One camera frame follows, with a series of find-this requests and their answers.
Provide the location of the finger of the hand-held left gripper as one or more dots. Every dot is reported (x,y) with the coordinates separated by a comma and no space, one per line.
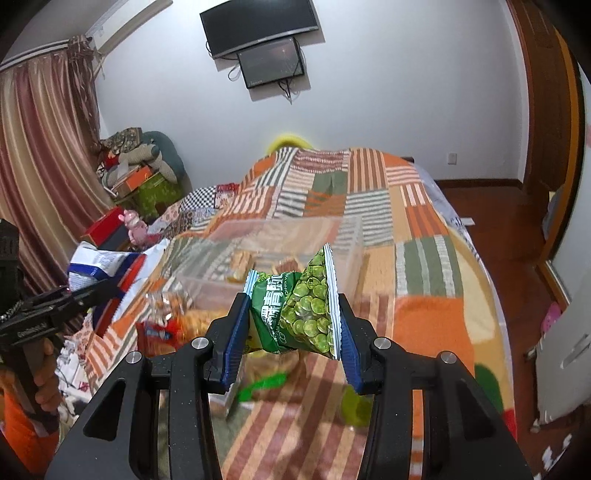
(69,291)
(78,303)

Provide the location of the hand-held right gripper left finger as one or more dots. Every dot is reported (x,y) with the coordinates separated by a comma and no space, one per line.
(233,337)

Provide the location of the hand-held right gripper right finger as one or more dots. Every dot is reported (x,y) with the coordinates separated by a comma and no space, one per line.
(351,341)

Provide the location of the orange cracker snack packet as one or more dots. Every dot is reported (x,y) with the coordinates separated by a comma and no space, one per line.
(196,321)

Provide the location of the green pea snack packet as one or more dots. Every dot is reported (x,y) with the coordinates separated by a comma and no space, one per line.
(304,309)

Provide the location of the clear plastic container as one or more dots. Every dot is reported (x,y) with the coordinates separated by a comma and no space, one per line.
(295,235)

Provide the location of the orange sleeved left forearm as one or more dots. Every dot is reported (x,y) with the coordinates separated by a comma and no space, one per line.
(18,429)

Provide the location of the person's left hand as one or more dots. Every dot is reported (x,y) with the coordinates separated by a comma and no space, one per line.
(46,374)

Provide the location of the white blue plastic bag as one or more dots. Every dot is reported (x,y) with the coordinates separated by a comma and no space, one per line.
(99,263)

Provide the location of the dark flat box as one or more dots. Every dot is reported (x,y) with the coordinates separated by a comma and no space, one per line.
(117,237)

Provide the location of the red flat box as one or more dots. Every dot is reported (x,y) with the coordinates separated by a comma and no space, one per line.
(104,226)

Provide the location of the red snack packet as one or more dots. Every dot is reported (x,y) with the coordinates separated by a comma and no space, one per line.
(157,334)

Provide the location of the pink plush toy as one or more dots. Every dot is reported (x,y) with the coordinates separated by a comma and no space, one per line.
(136,228)

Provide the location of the orange green patchwork blanket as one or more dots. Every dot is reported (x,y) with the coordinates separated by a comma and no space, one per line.
(406,258)

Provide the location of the orange cardboard box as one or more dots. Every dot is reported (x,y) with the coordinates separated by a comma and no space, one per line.
(136,177)

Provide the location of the checkered quilt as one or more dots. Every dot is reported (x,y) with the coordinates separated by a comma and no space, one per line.
(203,201)

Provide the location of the striped pink curtain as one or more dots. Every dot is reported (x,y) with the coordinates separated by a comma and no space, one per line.
(41,152)

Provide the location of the grey plush toy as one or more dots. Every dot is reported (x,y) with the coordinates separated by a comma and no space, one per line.
(147,157)

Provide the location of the patterned brown cloth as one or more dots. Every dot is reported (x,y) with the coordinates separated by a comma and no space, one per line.
(122,138)

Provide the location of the pink slipper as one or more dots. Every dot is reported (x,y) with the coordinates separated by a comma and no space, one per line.
(551,318)

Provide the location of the yellow round object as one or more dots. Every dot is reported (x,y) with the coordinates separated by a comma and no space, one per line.
(288,140)

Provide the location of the wood framed mirror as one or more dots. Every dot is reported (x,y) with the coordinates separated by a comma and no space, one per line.
(570,207)

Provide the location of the small black monitor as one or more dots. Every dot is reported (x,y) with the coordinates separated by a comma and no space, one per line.
(270,62)

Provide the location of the brown wooden wardrobe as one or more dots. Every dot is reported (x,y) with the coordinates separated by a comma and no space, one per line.
(545,92)

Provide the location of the black wall television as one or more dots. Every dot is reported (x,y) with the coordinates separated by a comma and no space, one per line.
(258,23)

